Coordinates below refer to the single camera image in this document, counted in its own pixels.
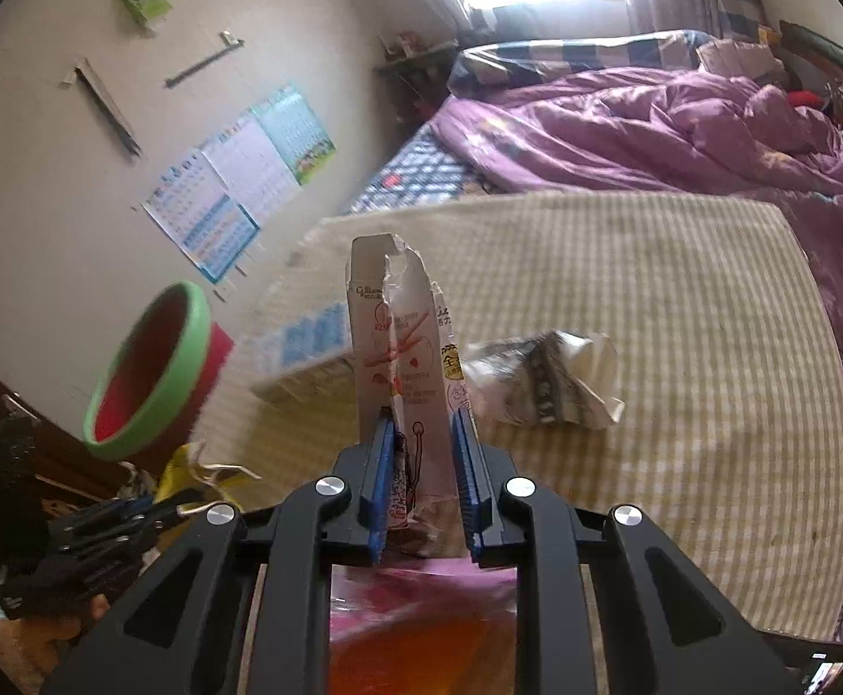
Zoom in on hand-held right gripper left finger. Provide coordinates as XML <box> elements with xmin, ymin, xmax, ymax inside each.
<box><xmin>41</xmin><ymin>407</ymin><xmax>400</xmax><ymax>695</ymax></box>

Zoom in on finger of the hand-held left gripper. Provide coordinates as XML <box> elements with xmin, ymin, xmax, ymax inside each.
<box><xmin>48</xmin><ymin>488</ymin><xmax>206</xmax><ymax>546</ymax></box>
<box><xmin>21</xmin><ymin>527</ymin><xmax>170</xmax><ymax>603</ymax></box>

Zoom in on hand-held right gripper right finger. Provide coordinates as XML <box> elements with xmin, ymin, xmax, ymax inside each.
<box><xmin>451</xmin><ymin>407</ymin><xmax>808</xmax><ymax>695</ymax></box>

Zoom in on yellow wrapper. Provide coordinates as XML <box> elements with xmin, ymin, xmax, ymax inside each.
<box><xmin>155</xmin><ymin>443</ymin><xmax>264</xmax><ymax>517</ymax></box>

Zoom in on red bucket with green rim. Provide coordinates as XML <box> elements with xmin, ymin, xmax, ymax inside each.
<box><xmin>81</xmin><ymin>280</ymin><xmax>236</xmax><ymax>464</ymax></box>

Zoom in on torn white snack box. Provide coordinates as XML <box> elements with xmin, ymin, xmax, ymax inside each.
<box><xmin>345</xmin><ymin>232</ymin><xmax>478</xmax><ymax>560</ymax></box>

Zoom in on white blue tissue packet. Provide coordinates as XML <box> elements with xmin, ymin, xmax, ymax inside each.
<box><xmin>247</xmin><ymin>300</ymin><xmax>359</xmax><ymax>408</ymax></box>

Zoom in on person's left hand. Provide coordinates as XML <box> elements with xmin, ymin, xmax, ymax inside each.
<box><xmin>0</xmin><ymin>592</ymin><xmax>112</xmax><ymax>671</ymax></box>

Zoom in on brown wooden door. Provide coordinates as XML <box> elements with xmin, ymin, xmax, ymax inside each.
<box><xmin>0</xmin><ymin>333</ymin><xmax>104</xmax><ymax>509</ymax></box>

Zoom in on crumpled grey paper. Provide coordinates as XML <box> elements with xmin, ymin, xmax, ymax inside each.
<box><xmin>461</xmin><ymin>329</ymin><xmax>627</xmax><ymax>436</ymax></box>

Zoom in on orange red cloth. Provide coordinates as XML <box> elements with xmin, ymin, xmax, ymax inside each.
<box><xmin>329</xmin><ymin>561</ymin><xmax>521</xmax><ymax>695</ymax></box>

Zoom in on blue checked bed sheet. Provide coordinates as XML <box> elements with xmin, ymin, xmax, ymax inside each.
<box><xmin>341</xmin><ymin>119</ymin><xmax>510</xmax><ymax>218</ymax></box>

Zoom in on purple quilt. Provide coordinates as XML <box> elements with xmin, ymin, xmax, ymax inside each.
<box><xmin>432</xmin><ymin>65</ymin><xmax>843</xmax><ymax>378</ymax></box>

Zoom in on small dark side table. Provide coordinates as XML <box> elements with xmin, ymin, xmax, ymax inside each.
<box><xmin>374</xmin><ymin>32</ymin><xmax>464</xmax><ymax>126</ymax></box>

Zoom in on blue plaid pillow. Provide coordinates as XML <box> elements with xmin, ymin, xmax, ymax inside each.
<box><xmin>450</xmin><ymin>29</ymin><xmax>721</xmax><ymax>100</ymax></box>

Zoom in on white bundled clothes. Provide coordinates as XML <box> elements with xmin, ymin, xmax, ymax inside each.
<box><xmin>696</xmin><ymin>36</ymin><xmax>786</xmax><ymax>78</ymax></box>

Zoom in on dark wooden headboard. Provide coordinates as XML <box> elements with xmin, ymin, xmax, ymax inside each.
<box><xmin>779</xmin><ymin>18</ymin><xmax>843</xmax><ymax>133</ymax></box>

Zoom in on blue chart wall poster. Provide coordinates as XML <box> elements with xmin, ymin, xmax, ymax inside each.
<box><xmin>138</xmin><ymin>148</ymin><xmax>263</xmax><ymax>286</ymax></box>

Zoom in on white chart wall poster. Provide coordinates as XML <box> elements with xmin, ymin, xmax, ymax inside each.
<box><xmin>200</xmin><ymin>112</ymin><xmax>301</xmax><ymax>227</ymax></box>

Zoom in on green chart wall poster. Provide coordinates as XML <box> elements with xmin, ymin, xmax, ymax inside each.
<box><xmin>249</xmin><ymin>85</ymin><xmax>338</xmax><ymax>186</ymax></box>

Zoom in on hanging dark strap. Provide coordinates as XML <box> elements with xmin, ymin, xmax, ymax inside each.
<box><xmin>59</xmin><ymin>58</ymin><xmax>144</xmax><ymax>160</ymax></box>

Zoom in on metal wall bar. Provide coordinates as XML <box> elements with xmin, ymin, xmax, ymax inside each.
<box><xmin>164</xmin><ymin>30</ymin><xmax>247</xmax><ymax>90</ymax></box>

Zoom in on green wall tissue box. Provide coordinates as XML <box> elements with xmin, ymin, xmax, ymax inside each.
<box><xmin>110</xmin><ymin>0</ymin><xmax>175</xmax><ymax>37</ymax></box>

